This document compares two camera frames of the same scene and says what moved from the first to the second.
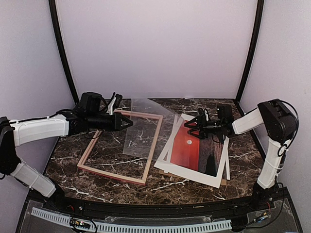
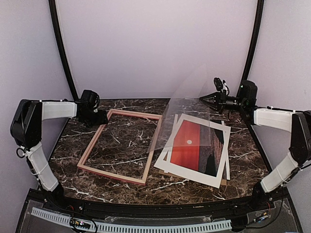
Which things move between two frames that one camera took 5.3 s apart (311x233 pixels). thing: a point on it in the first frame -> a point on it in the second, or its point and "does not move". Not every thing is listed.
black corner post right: [252, 50] does not move
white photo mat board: [165, 158] does not move
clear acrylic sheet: [153, 123] -> [186, 122]
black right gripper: [204, 133] -> [220, 100]
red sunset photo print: [193, 152] does not move
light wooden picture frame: [90, 145] does not move
